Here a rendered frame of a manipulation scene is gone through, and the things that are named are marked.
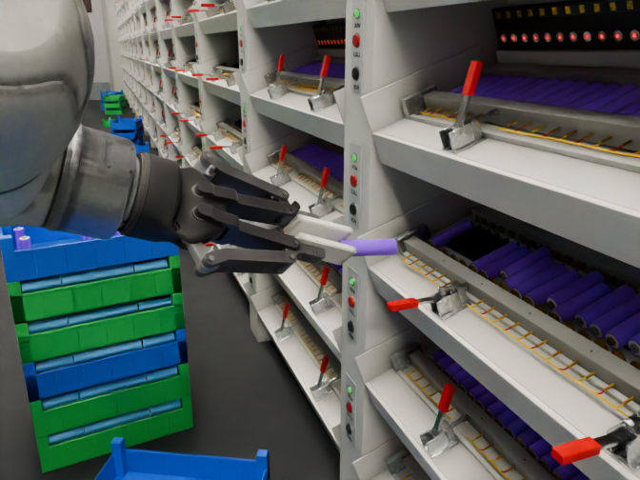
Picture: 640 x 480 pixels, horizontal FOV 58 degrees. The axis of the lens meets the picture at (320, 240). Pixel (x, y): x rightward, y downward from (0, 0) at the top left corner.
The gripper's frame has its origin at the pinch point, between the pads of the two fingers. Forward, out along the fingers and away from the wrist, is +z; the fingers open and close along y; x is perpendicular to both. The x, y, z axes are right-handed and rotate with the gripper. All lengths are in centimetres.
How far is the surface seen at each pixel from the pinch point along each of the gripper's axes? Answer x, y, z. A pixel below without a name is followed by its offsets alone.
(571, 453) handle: -15.3, -25.2, 7.9
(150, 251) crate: 52, 28, -1
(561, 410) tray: -11.1, -20.5, 15.0
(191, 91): 138, 176, 44
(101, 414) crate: 77, 4, -1
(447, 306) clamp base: 0.0, -5.0, 17.0
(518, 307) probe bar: -7.9, -8.5, 18.6
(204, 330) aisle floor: 104, 39, 33
